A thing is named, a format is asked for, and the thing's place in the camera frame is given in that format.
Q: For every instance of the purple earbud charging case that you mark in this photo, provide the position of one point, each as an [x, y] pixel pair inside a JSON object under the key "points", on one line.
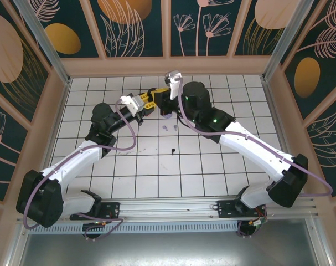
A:
{"points": [[167, 116]]}

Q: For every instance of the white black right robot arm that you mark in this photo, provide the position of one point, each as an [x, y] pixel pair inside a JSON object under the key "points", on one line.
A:
{"points": [[250, 152]]}

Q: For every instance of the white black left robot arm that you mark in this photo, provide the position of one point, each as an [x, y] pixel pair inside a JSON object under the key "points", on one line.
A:
{"points": [[79, 162]]}

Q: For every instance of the grey metal sheet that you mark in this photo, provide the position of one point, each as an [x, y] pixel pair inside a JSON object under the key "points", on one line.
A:
{"points": [[167, 249]]}

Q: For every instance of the aluminium side rail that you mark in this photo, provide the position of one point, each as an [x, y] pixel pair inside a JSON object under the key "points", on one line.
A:
{"points": [[63, 99], [270, 99]]}

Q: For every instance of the aluminium corner post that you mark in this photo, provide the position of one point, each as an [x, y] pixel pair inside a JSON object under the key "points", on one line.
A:
{"points": [[43, 41], [289, 41]]}

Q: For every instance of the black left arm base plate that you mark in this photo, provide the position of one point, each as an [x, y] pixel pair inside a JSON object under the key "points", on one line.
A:
{"points": [[112, 210]]}

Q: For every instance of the aluminium mounting rail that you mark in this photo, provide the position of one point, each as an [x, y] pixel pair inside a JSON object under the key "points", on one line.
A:
{"points": [[167, 206]]}

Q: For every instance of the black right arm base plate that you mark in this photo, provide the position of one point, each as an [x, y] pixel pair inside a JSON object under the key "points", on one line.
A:
{"points": [[226, 209]]}

